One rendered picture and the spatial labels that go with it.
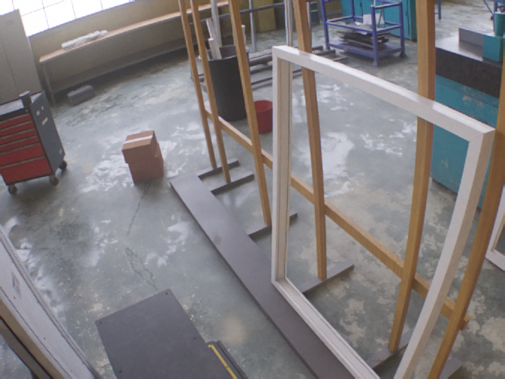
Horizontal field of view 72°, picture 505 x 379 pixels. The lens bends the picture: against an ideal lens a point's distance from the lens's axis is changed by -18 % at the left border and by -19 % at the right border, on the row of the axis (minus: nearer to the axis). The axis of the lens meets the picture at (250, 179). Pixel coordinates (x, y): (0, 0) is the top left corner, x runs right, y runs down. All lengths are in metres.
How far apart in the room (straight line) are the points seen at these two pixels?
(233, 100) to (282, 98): 2.71
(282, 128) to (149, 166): 2.16
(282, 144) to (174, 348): 1.15
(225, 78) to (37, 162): 2.25
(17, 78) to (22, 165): 3.60
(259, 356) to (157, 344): 1.00
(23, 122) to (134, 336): 3.22
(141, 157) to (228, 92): 1.29
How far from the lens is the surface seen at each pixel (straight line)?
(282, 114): 2.02
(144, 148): 3.90
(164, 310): 1.56
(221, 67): 4.52
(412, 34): 7.88
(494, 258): 2.90
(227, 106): 4.72
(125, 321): 1.58
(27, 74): 7.99
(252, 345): 2.40
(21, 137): 4.47
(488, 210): 1.33
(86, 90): 7.21
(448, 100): 3.11
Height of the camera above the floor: 1.97
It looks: 32 degrees down
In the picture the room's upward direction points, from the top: 10 degrees counter-clockwise
